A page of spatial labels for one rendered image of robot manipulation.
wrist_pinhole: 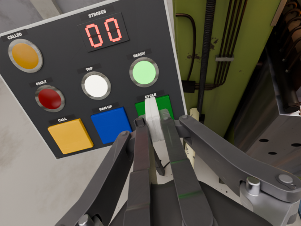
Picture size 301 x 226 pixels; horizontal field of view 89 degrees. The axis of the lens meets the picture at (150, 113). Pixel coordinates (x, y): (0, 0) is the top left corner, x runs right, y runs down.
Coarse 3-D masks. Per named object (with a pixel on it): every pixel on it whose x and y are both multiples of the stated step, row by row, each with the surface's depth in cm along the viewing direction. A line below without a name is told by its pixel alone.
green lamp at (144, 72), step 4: (136, 64) 29; (140, 64) 29; (144, 64) 29; (148, 64) 29; (136, 68) 30; (140, 68) 30; (144, 68) 30; (148, 68) 30; (152, 68) 30; (136, 72) 30; (140, 72) 30; (144, 72) 30; (148, 72) 30; (152, 72) 30; (136, 76) 30; (140, 76) 30; (144, 76) 30; (148, 76) 30; (152, 76) 30; (136, 80) 31; (140, 80) 30; (144, 80) 31; (148, 80) 31
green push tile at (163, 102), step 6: (162, 96) 32; (168, 96) 32; (144, 102) 32; (156, 102) 32; (162, 102) 32; (168, 102) 32; (138, 108) 32; (144, 108) 33; (162, 108) 33; (168, 108) 33; (138, 114) 33
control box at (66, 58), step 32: (128, 0) 25; (160, 0) 26; (32, 32) 26; (64, 32) 27; (96, 32) 27; (128, 32) 27; (160, 32) 28; (0, 64) 28; (64, 64) 29; (96, 64) 29; (128, 64) 29; (160, 64) 30; (32, 96) 31; (64, 96) 31; (128, 96) 32
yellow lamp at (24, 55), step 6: (18, 48) 27; (24, 48) 27; (30, 48) 27; (12, 54) 28; (18, 54) 27; (24, 54) 27; (30, 54) 28; (36, 54) 28; (18, 60) 28; (24, 60) 28; (30, 60) 28; (36, 60) 28; (24, 66) 28; (30, 66) 28
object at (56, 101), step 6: (42, 90) 30; (48, 90) 30; (42, 96) 31; (48, 96) 31; (54, 96) 31; (42, 102) 31; (48, 102) 31; (54, 102) 31; (60, 102) 32; (48, 108) 32; (54, 108) 32
